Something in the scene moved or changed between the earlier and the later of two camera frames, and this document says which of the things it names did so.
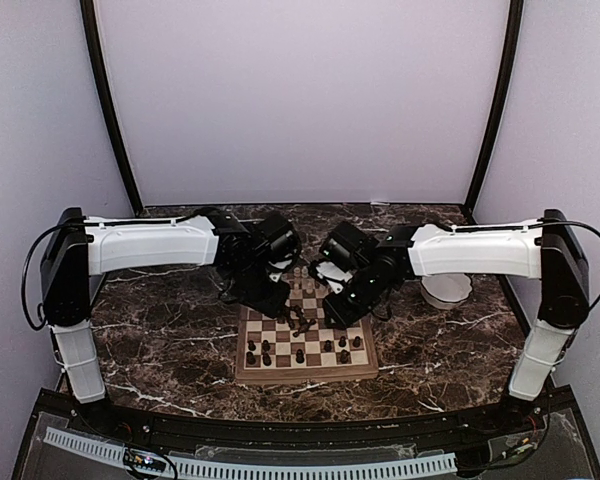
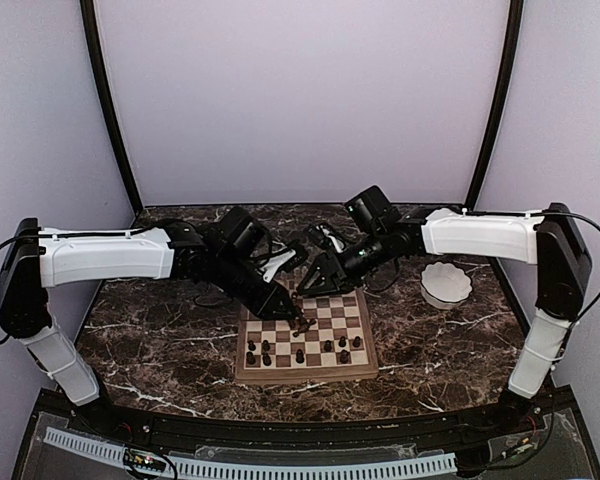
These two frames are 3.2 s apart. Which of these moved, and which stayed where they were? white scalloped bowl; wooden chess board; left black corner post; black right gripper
Moved: black right gripper
Stayed: white scalloped bowl; wooden chess board; left black corner post
